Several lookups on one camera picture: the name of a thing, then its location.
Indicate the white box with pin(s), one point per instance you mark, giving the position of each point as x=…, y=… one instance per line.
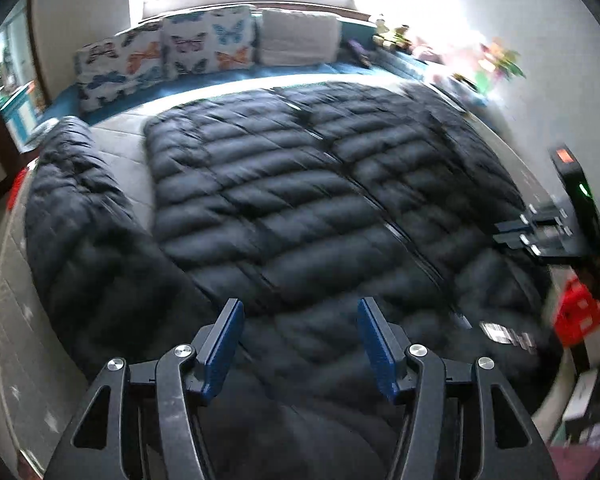
x=582, y=395

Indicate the purple toy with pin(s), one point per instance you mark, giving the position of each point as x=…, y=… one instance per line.
x=358, y=52

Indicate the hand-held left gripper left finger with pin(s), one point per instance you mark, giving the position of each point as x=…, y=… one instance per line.
x=225, y=345

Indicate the grey quilted mattress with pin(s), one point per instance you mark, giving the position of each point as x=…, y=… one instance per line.
x=25, y=335

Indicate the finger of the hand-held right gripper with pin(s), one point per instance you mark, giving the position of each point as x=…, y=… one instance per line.
x=540, y=217
x=535, y=245

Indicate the blue bench cushion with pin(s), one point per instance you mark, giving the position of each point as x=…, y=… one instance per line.
x=220, y=77

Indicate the blue cabinet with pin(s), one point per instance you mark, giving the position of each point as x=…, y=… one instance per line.
x=20, y=110

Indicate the red plastic object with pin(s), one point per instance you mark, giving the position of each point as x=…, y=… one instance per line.
x=580, y=315

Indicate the black puffer jacket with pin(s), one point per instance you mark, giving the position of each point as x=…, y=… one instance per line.
x=280, y=185

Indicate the small butterfly print pillow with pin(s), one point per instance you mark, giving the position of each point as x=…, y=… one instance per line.
x=205, y=40

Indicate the large butterfly print pillow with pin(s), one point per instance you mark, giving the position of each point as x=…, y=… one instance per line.
x=120, y=67

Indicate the row of colourful toys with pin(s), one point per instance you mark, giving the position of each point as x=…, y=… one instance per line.
x=490, y=60

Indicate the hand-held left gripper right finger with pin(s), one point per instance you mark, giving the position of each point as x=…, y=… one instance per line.
x=375, y=345

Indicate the red plastic basket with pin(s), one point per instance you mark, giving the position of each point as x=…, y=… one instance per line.
x=17, y=187

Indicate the grey checked blanket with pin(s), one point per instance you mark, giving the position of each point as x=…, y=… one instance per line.
x=40, y=135

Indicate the white pillow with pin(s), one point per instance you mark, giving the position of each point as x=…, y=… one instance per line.
x=297, y=37

